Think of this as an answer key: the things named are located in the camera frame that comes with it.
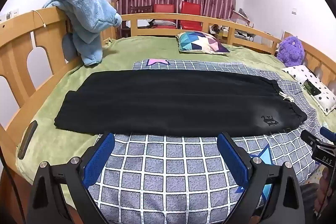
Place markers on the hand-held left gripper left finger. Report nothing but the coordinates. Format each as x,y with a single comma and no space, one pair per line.
99,158

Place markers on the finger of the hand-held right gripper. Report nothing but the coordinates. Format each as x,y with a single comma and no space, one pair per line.
328,133
309,138

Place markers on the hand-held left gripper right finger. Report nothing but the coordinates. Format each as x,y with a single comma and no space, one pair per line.
233,158

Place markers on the black pants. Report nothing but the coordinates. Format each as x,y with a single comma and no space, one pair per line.
170,103

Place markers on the person's right hand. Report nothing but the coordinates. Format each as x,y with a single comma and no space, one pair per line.
322,192

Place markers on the white flower print pillow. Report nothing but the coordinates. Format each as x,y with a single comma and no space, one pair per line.
317,90

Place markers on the dark phone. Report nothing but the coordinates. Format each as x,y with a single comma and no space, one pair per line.
312,87

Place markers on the grey checked star blanket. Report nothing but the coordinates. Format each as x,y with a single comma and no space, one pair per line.
170,174

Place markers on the black phone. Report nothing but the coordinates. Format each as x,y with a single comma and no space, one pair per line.
27,139

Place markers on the green bed sheet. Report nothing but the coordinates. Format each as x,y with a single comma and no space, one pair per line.
52,98

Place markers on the purple plush toy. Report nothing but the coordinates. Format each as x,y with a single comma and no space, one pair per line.
290,49

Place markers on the geometric patterned pillow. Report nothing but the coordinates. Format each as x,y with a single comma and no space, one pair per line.
200,42

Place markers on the cardboard box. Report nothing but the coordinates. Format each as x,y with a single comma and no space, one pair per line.
241,18

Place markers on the light blue fleece blanket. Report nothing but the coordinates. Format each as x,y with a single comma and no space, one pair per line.
84,11

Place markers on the dark wooden chair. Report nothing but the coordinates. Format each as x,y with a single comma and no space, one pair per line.
141,9

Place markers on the red chair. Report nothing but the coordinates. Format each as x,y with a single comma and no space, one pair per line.
164,9
190,9

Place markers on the white wall socket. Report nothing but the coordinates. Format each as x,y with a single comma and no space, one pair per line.
294,11

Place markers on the wooden bed frame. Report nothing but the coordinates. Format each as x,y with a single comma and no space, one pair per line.
15,40

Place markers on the white wall switch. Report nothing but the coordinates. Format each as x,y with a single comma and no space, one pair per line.
12,14

